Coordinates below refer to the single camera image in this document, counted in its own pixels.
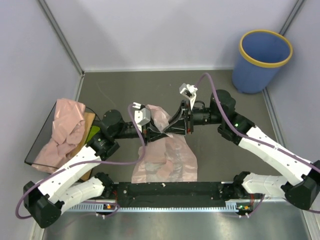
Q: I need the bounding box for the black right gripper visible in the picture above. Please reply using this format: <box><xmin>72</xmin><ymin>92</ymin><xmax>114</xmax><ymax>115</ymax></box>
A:
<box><xmin>163</xmin><ymin>100</ymin><xmax>224</xmax><ymax>136</ymax></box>

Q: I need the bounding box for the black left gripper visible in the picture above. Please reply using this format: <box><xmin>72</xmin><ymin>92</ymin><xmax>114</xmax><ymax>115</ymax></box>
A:
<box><xmin>113</xmin><ymin>116</ymin><xmax>171</xmax><ymax>146</ymax></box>

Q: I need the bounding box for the pink plastic trash bag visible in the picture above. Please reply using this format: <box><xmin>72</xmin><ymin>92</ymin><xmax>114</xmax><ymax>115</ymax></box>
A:
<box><xmin>131</xmin><ymin>103</ymin><xmax>198</xmax><ymax>184</ymax></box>
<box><xmin>32</xmin><ymin>98</ymin><xmax>86</xmax><ymax>174</ymax></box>

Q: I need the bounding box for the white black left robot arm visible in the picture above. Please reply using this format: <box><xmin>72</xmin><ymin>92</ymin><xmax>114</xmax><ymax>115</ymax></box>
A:
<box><xmin>19</xmin><ymin>106</ymin><xmax>169</xmax><ymax>229</ymax></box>

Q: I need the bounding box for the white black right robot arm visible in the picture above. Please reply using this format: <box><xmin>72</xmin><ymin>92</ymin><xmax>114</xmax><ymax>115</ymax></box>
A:
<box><xmin>164</xmin><ymin>87</ymin><xmax>320</xmax><ymax>211</ymax></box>

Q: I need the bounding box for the blue trash bin yellow rim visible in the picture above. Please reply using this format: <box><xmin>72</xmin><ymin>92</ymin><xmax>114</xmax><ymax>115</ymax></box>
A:
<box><xmin>231</xmin><ymin>29</ymin><xmax>294</xmax><ymax>94</ymax></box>

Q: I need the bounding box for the green plate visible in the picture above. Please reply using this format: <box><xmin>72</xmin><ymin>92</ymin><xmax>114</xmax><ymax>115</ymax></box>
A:
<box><xmin>86</xmin><ymin>125</ymin><xmax>100</xmax><ymax>142</ymax></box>

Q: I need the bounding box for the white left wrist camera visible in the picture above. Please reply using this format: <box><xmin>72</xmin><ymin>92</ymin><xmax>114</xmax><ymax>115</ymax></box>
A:
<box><xmin>133</xmin><ymin>102</ymin><xmax>151</xmax><ymax>128</ymax></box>

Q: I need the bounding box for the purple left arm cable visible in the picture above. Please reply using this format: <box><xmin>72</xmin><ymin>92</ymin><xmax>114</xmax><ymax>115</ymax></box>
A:
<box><xmin>15</xmin><ymin>103</ymin><xmax>148</xmax><ymax>220</ymax></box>

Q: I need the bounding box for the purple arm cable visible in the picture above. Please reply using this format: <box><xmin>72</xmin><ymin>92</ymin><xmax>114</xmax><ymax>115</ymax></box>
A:
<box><xmin>15</xmin><ymin>103</ymin><xmax>148</xmax><ymax>220</ymax></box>
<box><xmin>194</xmin><ymin>72</ymin><xmax>320</xmax><ymax>215</ymax></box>

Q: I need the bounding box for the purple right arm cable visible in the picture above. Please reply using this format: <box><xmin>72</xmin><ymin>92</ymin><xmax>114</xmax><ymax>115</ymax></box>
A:
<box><xmin>194</xmin><ymin>72</ymin><xmax>320</xmax><ymax>215</ymax></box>

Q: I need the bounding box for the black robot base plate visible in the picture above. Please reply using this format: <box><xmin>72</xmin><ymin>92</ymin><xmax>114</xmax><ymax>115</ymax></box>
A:
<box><xmin>104</xmin><ymin>181</ymin><xmax>253</xmax><ymax>208</ymax></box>

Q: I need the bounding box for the grey slotted cable duct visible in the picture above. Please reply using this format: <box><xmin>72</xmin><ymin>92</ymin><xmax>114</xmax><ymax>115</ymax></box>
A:
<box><xmin>68</xmin><ymin>202</ymin><xmax>120</xmax><ymax>213</ymax></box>

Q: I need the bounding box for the black wire frame shelf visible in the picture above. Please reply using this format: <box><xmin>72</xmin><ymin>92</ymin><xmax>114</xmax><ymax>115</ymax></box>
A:
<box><xmin>24</xmin><ymin>103</ymin><xmax>100</xmax><ymax>170</ymax></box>

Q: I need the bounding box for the aluminium frame rail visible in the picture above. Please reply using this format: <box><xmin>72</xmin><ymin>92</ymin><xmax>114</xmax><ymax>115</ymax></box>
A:
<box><xmin>31</xmin><ymin>194</ymin><xmax>320</xmax><ymax>240</ymax></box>

